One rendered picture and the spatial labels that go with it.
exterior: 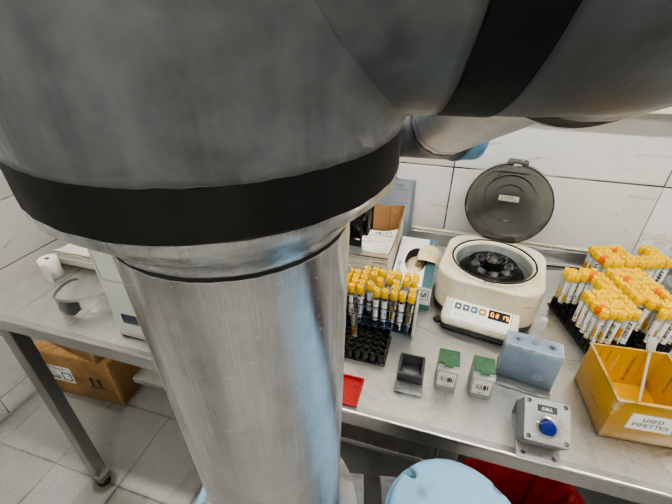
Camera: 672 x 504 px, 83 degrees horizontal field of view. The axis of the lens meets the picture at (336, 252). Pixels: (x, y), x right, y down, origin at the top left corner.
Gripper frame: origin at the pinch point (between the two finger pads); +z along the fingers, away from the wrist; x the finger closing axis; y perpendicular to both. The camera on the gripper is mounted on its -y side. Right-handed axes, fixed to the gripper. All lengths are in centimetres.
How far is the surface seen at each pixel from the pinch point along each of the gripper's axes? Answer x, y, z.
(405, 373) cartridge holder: -2.8, 17.0, 18.5
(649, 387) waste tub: 12, 62, 20
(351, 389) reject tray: -7.6, 7.6, 21.9
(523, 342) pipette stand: 7.0, 37.1, 12.1
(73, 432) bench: -16, -85, 76
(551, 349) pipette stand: 6.9, 42.0, 12.1
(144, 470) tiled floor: -7, -76, 110
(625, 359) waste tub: 12, 56, 15
